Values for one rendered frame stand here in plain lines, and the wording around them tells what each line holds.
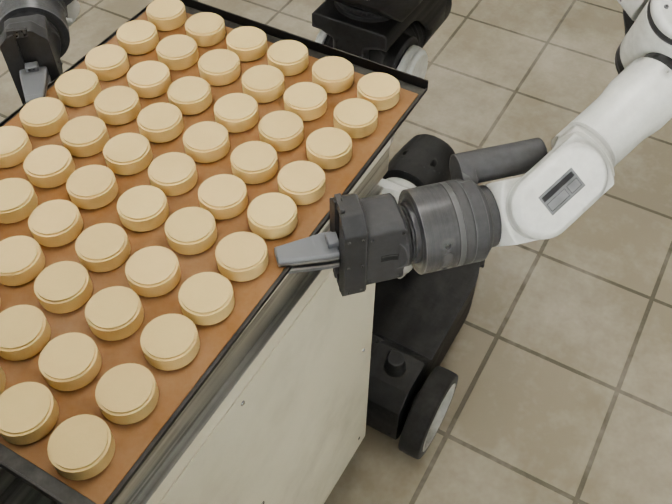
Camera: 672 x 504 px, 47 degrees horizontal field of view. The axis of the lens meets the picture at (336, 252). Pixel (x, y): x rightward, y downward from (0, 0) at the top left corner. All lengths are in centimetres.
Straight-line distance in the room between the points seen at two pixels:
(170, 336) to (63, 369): 9
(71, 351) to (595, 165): 52
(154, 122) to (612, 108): 49
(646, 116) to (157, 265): 51
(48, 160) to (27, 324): 21
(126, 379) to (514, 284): 148
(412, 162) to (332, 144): 95
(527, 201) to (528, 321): 123
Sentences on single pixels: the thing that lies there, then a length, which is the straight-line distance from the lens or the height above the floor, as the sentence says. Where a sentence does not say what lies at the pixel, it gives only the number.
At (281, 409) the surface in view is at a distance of 105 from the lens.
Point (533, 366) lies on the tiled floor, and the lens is 190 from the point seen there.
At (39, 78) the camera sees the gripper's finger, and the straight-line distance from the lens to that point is 100.
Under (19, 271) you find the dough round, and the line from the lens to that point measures 78.
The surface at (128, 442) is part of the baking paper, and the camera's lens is 67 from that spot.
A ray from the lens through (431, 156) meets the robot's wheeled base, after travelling 179.
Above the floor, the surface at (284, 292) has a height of 86.
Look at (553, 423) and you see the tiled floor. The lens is 184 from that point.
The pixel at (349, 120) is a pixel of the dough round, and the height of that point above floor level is 102.
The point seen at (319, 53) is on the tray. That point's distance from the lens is 99.
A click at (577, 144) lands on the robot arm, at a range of 79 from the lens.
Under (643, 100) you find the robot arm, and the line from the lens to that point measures 85.
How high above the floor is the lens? 159
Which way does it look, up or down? 51 degrees down
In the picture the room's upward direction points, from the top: straight up
